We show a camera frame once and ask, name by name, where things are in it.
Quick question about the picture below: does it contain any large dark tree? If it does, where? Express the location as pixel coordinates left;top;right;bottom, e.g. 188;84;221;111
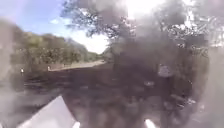
60;0;224;128

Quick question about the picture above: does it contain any wood of green trees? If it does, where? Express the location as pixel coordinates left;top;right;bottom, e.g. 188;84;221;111
0;19;113;75

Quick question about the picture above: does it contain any robot's own part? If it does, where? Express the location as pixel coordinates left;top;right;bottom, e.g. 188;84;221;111
72;121;81;128
144;118;157;128

